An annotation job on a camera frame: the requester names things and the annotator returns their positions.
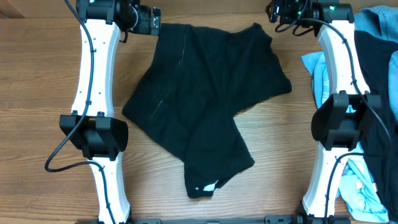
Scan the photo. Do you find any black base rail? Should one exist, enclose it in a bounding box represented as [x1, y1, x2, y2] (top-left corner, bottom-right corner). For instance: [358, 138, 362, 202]
[74, 214, 352, 224]

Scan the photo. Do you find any light blue printed t-shirt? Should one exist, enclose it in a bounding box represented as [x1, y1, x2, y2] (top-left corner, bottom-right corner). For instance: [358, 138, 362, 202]
[301, 52, 389, 223]

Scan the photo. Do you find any black shorts grey waistband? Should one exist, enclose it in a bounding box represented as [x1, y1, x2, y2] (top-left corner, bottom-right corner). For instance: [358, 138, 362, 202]
[122, 23, 292, 198]

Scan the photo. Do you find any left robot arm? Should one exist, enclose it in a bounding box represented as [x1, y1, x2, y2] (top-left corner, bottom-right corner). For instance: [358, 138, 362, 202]
[59, 0, 161, 223]

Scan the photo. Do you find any blue denim garment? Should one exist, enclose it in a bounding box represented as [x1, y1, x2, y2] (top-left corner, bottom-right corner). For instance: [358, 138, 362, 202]
[354, 5, 397, 119]

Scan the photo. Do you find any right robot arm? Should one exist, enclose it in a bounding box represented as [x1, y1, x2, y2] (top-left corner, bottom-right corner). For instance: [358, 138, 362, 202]
[265, 0, 381, 223]

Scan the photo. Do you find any black garment in pile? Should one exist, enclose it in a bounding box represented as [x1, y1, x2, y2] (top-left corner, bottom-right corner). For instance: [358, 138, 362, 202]
[354, 30, 397, 222]

